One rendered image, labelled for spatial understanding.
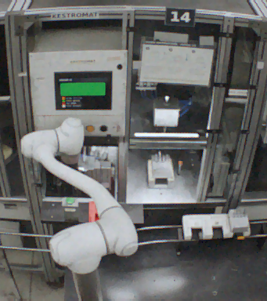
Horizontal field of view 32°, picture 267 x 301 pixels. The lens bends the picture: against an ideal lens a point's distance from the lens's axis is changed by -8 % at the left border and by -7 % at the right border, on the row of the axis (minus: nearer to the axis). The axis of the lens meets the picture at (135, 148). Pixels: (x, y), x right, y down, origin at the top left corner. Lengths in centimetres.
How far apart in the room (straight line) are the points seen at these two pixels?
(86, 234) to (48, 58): 76
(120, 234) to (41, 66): 79
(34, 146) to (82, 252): 57
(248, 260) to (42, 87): 147
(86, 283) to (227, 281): 101
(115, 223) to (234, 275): 108
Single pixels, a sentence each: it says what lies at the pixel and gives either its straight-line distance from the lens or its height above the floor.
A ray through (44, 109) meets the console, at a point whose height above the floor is 153.
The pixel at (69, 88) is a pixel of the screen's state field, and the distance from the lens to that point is 207.
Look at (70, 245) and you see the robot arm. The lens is 168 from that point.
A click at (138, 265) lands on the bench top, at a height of 68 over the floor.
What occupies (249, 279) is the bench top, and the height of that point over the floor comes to 68.
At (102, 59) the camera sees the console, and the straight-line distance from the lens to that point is 201.
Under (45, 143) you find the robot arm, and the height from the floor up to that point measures 151.
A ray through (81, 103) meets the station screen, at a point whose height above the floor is 158.
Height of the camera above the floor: 284
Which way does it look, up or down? 42 degrees down
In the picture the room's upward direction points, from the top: 3 degrees clockwise
